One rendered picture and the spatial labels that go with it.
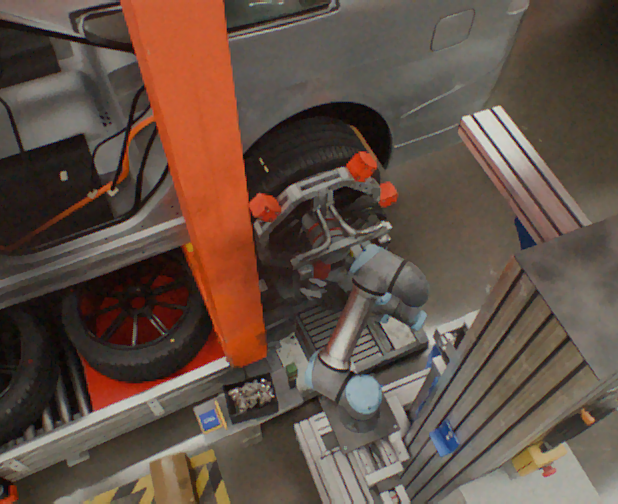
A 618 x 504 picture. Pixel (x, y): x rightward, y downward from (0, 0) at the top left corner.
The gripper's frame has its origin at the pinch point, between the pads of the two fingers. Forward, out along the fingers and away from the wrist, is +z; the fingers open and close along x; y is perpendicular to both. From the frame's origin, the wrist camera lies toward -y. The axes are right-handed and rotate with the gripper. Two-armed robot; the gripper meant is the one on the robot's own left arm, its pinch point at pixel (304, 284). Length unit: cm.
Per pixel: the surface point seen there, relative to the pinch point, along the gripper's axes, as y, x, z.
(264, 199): -29.1, 13.8, 21.0
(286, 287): 61, 25, 19
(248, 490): 83, -68, 2
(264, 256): 3.6, 8.4, 20.7
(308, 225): -6.2, 22.9, 6.8
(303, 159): -34.4, 32.5, 12.6
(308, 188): -25.7, 26.6, 8.4
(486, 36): -55, 98, -38
